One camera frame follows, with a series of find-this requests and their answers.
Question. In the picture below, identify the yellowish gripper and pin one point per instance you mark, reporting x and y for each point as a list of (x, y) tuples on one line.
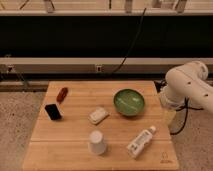
[(169, 116)]

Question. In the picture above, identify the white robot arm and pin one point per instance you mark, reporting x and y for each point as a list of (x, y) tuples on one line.
[(186, 81)]

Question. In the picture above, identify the green ceramic bowl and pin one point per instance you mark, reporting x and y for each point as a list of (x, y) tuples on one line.
[(129, 102)]

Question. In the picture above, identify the black eraser block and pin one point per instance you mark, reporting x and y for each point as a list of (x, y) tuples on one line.
[(53, 112)]

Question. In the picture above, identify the white tube bottle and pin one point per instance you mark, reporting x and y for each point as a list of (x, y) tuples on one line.
[(136, 146)]

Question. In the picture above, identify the white soap bar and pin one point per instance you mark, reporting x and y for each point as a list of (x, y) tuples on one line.
[(98, 115)]

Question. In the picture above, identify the grey metal rail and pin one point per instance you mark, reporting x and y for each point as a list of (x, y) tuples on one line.
[(80, 65)]

